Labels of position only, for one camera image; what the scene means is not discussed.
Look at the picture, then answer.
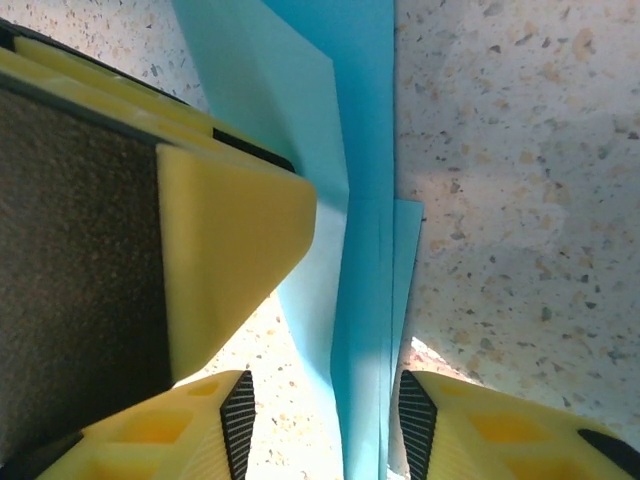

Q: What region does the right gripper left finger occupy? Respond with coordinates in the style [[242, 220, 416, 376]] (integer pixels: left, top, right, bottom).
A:
[[4, 369, 256, 480]]

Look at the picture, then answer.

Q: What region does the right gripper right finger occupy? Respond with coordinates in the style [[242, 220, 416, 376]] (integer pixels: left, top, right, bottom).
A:
[[398, 369, 640, 480]]

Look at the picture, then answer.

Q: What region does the light blue paper sheet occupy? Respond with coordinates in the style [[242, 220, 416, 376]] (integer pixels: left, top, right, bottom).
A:
[[172, 0, 426, 480]]

